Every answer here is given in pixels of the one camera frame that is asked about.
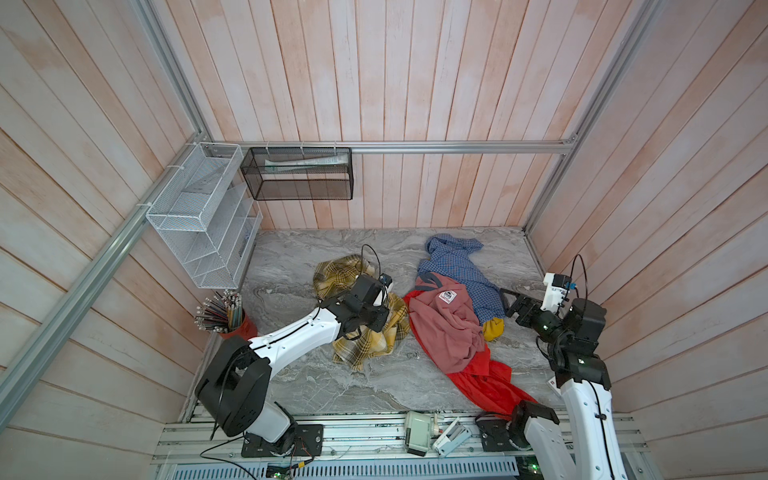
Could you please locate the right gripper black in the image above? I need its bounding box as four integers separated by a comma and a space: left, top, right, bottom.
500, 287, 566, 348

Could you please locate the yellow plaid cloth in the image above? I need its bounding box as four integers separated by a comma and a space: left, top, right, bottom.
313, 254, 411, 372

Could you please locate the dusty pink cloth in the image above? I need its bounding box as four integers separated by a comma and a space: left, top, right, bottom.
408, 272, 490, 375

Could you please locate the blue checked cloth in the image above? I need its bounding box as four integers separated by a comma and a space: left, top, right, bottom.
417, 234, 504, 325

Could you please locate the red cloth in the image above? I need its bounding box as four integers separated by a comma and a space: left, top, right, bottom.
405, 292, 534, 417

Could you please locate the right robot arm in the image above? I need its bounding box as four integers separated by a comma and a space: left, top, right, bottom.
501, 286, 628, 479

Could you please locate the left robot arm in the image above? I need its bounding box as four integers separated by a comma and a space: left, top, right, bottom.
194, 273, 392, 451

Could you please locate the mustard yellow cloth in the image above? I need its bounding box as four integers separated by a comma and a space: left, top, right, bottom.
482, 317, 505, 342

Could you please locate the red pencil cup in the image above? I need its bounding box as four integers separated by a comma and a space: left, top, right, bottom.
220, 314, 258, 340

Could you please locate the bundle of pencils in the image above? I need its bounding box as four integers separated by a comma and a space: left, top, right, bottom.
194, 290, 246, 334

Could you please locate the beige electronics box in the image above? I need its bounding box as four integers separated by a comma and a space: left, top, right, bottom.
404, 411, 434, 457

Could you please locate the white connector module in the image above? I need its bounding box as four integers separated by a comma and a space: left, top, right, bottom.
433, 419, 472, 457

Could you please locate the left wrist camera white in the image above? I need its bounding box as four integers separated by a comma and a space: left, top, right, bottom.
373, 273, 393, 307

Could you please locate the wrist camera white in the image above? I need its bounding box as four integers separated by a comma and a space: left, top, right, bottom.
541, 272, 573, 314
373, 273, 393, 307

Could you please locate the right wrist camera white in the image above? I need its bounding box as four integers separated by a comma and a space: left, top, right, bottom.
541, 272, 573, 314

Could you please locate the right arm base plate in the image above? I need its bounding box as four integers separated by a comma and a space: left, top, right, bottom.
475, 414, 517, 453

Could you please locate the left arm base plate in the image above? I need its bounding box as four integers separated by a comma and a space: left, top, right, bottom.
241, 424, 324, 458

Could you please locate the aluminium rail back wall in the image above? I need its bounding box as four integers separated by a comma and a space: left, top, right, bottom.
208, 140, 575, 154

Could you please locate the aluminium rail wall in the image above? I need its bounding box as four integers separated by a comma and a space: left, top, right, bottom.
522, 1, 666, 240
1, 132, 209, 429
208, 140, 575, 154

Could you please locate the black wire mesh basket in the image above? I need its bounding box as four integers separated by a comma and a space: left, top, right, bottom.
240, 146, 355, 202

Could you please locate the white wire mesh shelf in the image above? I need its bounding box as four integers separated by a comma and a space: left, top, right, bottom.
147, 142, 263, 290

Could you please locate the white vented cable duct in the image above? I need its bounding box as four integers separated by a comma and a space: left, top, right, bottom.
242, 456, 520, 480

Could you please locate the aluminium rail right wall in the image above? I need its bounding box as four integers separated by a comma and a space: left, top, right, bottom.
522, 1, 666, 240

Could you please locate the aluminium rail left wall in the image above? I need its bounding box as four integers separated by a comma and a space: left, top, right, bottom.
1, 132, 209, 429

